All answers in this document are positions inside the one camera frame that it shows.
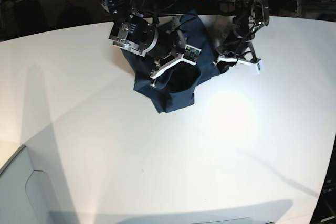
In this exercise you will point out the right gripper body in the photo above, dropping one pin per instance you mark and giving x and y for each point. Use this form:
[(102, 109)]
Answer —
[(167, 47)]

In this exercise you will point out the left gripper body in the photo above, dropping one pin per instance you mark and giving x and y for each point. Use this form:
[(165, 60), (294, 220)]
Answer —
[(236, 46)]

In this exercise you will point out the dark blue T-shirt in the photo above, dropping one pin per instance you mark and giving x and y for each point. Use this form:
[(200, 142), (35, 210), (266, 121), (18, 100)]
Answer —
[(174, 90)]

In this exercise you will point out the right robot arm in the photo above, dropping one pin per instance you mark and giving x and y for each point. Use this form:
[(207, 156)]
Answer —
[(122, 9)]

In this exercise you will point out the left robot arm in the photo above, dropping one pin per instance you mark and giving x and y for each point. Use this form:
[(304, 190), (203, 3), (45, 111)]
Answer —
[(248, 12)]

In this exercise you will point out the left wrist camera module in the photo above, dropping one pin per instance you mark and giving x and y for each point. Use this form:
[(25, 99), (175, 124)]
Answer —
[(256, 68)]

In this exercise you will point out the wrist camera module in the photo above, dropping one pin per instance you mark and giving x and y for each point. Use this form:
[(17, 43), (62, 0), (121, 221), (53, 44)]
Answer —
[(191, 54), (256, 68)]

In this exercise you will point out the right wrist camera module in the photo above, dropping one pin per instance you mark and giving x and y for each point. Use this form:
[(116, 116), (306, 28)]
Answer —
[(191, 54)]

